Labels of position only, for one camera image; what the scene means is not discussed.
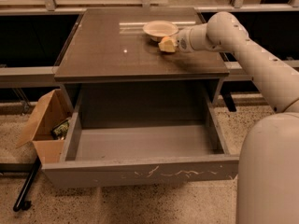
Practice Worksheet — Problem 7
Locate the black floor stand leg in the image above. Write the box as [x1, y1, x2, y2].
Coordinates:
[0, 157, 41, 212]

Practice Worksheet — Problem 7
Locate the white bowl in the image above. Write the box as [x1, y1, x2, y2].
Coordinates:
[143, 21, 178, 42]

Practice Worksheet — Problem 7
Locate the open grey top drawer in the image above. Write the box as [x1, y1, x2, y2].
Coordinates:
[43, 91, 238, 189]

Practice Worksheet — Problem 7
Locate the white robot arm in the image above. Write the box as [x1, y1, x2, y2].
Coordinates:
[159, 12, 299, 224]

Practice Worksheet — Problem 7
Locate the grey cabinet with glass top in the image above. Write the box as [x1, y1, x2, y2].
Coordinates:
[55, 7, 228, 129]

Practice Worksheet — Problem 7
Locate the dark snack packet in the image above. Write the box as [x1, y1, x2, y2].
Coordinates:
[50, 119, 69, 140]

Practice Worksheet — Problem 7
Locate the brown cardboard box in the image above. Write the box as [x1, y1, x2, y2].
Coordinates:
[16, 89, 73, 164]

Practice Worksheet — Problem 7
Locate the orange fruit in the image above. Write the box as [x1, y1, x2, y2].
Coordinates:
[159, 36, 173, 52]

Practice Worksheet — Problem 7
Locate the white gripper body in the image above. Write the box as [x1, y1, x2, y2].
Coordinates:
[176, 29, 192, 52]

